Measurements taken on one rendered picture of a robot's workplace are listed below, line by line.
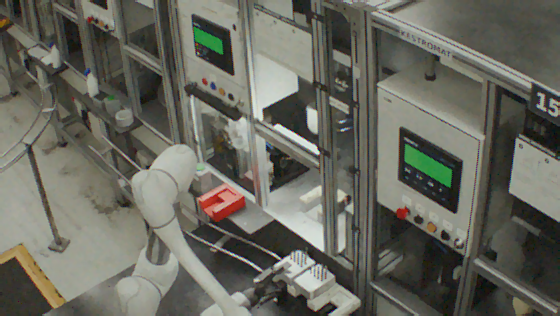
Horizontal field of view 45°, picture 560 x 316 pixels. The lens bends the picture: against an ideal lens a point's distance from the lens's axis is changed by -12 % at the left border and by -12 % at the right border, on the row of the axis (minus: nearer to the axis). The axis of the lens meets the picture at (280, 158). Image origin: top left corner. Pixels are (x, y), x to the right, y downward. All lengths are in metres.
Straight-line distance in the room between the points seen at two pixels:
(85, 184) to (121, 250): 0.77
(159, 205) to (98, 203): 2.45
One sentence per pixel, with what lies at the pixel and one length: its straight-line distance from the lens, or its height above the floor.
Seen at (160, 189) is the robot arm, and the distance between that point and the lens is 2.52.
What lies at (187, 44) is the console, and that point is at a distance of 3.17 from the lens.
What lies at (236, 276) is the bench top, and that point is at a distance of 3.28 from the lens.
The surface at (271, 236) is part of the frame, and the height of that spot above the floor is 0.53.
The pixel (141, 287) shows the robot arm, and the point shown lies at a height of 0.94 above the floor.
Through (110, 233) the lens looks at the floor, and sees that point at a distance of 4.69.
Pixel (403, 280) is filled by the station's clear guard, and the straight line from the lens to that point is 2.76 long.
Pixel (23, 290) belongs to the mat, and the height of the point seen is 0.01.
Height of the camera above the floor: 2.98
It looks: 36 degrees down
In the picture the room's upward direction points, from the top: 5 degrees counter-clockwise
